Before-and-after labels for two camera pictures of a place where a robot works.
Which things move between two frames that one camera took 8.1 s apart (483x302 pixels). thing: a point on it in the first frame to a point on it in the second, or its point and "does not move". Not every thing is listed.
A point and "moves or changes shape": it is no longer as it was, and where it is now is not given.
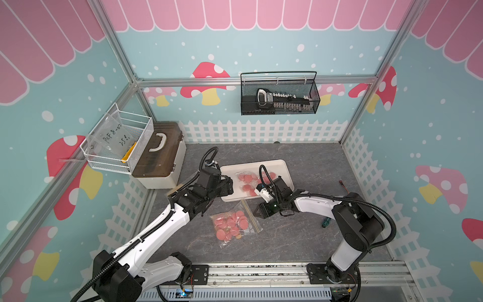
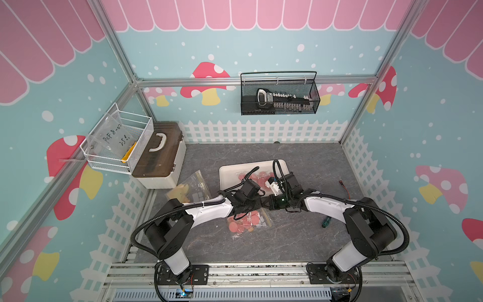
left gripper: (226, 187) to (258, 204)
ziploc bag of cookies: (232, 226) moves or changes shape
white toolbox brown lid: (161, 161) does not move
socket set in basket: (266, 99) does not move
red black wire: (341, 182) does not move
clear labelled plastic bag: (111, 139) does not move
